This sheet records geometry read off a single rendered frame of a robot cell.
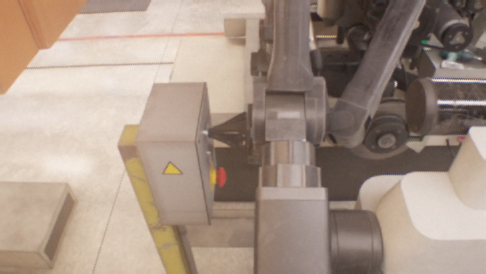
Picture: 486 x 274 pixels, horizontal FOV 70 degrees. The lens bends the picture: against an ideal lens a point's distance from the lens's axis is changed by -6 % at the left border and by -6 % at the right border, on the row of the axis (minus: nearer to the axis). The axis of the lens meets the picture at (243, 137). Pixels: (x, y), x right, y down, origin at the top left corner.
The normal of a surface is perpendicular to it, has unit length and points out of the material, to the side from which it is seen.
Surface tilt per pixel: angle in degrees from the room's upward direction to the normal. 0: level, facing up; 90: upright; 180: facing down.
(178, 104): 0
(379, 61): 35
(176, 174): 90
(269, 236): 30
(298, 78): 67
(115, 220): 0
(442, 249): 90
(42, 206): 0
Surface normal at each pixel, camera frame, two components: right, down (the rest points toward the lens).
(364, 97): -0.35, -0.25
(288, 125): -0.05, -0.28
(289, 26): -0.05, 0.35
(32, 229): -0.03, -0.72
